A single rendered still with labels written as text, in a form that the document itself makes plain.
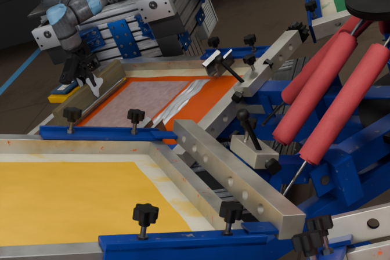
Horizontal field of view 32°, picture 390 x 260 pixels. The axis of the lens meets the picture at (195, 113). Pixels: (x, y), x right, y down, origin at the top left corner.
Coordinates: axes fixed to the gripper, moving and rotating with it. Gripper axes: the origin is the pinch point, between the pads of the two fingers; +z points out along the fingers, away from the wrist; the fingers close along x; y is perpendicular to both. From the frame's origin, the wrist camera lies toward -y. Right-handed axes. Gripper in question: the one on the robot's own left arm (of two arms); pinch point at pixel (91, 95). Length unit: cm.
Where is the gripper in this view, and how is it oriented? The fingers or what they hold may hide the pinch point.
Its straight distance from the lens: 256.8
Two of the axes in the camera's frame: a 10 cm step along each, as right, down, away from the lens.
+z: 3.5, 8.3, 4.4
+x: -7.6, -0.3, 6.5
